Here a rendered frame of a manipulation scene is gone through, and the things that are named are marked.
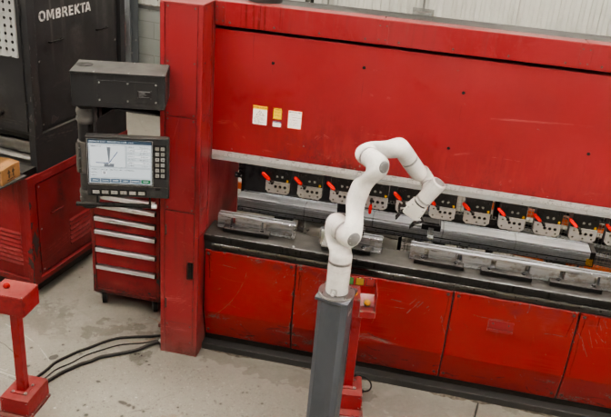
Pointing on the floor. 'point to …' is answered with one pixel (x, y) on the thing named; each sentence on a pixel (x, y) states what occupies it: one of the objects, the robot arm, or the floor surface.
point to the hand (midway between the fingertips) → (403, 221)
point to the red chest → (126, 250)
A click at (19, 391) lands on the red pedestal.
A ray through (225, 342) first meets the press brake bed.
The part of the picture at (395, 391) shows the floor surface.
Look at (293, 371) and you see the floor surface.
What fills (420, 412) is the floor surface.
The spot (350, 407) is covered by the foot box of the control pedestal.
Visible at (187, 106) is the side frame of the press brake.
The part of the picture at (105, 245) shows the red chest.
